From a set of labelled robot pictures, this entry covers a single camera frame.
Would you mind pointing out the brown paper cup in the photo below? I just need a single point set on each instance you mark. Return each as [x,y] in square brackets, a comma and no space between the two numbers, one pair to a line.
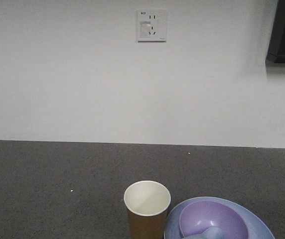
[147,205]

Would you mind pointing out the purple plastic bowl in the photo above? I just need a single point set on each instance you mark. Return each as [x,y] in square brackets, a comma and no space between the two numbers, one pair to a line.
[198,216]

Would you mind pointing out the light blue plastic spoon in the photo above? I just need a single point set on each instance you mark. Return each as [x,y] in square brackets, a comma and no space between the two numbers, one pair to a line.
[209,233]

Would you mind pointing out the light blue plastic plate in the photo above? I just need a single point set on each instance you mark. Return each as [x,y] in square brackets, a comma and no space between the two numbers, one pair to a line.
[256,227]

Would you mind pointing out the white wall power socket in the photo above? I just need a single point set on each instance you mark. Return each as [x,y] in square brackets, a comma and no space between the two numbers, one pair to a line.
[151,25]

